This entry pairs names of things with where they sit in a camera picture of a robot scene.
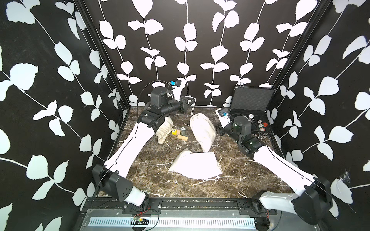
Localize white slotted strip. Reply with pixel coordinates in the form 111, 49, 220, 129
87, 217, 256, 229

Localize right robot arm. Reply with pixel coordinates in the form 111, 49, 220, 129
217, 113, 333, 225

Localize black foam-lined case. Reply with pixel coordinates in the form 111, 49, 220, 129
230, 86, 275, 135

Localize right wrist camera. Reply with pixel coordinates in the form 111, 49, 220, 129
215, 108, 231, 128

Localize cream bag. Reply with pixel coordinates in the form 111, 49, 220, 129
190, 113, 216, 153
169, 149, 223, 180
156, 116, 173, 144

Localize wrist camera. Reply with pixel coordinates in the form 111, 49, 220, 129
170, 78, 186, 102
215, 108, 231, 128

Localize wooden cylinder block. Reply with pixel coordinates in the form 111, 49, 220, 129
177, 135, 188, 141

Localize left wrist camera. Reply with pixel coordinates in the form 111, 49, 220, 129
170, 78, 186, 102

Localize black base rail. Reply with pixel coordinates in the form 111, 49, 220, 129
83, 197, 314, 216

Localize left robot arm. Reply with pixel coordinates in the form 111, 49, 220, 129
92, 87, 196, 210

